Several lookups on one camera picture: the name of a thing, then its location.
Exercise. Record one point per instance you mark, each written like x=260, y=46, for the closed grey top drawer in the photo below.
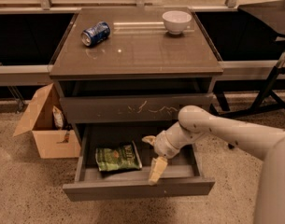
x=108, y=109

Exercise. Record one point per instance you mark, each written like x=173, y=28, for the grey drawer cabinet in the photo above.
x=147, y=78

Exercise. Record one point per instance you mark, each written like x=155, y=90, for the open grey middle drawer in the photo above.
x=182, y=177

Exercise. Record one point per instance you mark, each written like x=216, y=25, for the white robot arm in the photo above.
x=263, y=142

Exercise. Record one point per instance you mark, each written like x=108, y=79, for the white ceramic bowl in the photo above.
x=176, y=21

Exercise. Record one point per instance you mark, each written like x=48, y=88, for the metal window railing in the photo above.
x=138, y=31

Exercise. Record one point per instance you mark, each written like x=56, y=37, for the snack bag in box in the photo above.
x=58, y=117

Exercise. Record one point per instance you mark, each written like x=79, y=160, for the blue soda can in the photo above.
x=96, y=34

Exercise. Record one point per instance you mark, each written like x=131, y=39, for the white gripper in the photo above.
x=162, y=144

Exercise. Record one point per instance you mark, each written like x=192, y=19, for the open cardboard box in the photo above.
x=38, y=119

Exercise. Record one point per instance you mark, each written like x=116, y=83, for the green jalapeno chip bag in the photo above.
x=123, y=157

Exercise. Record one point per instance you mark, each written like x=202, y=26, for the black rolling stand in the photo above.
x=265, y=26

